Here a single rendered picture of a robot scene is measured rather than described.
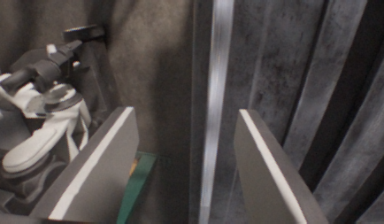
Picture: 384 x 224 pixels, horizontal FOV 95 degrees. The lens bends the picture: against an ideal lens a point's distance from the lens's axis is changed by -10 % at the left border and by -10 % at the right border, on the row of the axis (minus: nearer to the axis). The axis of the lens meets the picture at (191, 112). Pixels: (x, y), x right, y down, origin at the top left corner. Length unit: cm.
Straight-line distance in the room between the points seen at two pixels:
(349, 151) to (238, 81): 18
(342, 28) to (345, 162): 18
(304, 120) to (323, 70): 7
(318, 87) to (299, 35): 6
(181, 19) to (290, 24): 80
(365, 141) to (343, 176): 7
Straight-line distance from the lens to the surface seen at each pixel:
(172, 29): 102
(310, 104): 27
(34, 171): 55
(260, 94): 26
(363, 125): 31
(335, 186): 38
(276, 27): 24
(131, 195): 127
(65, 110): 81
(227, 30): 19
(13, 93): 70
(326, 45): 24
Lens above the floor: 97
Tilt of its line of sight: 57 degrees down
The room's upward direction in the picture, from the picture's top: 159 degrees counter-clockwise
